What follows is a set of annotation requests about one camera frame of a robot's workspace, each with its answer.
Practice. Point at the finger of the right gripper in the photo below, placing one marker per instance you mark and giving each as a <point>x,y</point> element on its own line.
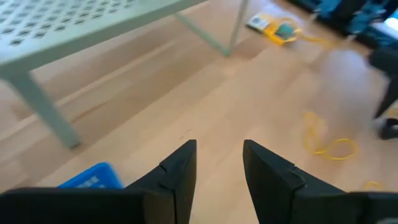
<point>388,93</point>

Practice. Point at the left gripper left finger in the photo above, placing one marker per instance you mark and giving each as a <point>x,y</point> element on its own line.
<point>174,193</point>

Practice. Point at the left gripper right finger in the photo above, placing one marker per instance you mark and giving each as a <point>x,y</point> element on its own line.
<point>276,196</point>

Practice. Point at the tan rubber band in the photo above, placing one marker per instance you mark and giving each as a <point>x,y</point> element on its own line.
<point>340,140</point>
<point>373,183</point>

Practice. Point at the blue plastic basket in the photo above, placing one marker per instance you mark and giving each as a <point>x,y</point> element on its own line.
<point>93,179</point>

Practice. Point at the green perforated metal shelf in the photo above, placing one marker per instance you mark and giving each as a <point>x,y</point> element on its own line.
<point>93,18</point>

